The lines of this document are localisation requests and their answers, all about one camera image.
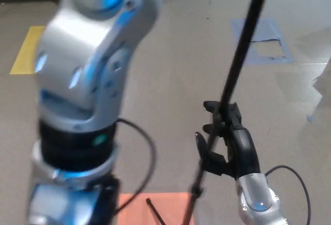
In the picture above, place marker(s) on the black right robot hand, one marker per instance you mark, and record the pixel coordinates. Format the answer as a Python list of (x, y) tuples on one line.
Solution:
[(245, 152)]

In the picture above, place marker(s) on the black telescopic phone stand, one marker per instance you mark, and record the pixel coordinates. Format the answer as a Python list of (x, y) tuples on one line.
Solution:
[(242, 41)]

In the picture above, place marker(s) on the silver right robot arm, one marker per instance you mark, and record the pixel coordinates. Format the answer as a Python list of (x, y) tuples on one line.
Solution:
[(258, 199)]

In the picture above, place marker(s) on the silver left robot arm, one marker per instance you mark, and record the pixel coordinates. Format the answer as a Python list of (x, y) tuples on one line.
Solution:
[(77, 54)]

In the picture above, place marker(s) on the small blue tape scrap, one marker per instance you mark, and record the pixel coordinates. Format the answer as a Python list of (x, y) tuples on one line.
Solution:
[(310, 118)]

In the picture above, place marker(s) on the orange paper sheet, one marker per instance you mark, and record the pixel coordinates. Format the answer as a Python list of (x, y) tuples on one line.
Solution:
[(170, 204)]

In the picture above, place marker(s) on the torn blue tape patch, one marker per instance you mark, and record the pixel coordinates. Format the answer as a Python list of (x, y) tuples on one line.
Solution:
[(269, 31)]

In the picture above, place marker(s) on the yellow paper sheet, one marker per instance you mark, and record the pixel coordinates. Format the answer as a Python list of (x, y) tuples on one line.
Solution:
[(26, 51)]

